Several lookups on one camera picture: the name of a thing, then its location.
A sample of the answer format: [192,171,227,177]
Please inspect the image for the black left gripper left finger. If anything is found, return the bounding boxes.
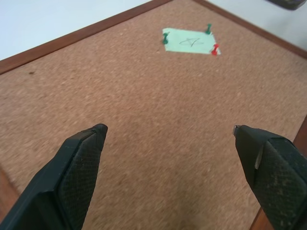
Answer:
[0,123,108,230]

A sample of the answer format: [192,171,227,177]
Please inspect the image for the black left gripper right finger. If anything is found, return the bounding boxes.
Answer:
[232,124,307,230]

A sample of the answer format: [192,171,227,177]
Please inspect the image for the wood framed cork board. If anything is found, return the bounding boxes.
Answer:
[0,0,307,230]

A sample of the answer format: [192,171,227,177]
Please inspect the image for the light green paper note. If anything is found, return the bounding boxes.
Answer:
[162,28,222,56]

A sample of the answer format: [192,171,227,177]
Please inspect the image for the dark object at table edge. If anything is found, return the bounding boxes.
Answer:
[266,0,307,11]

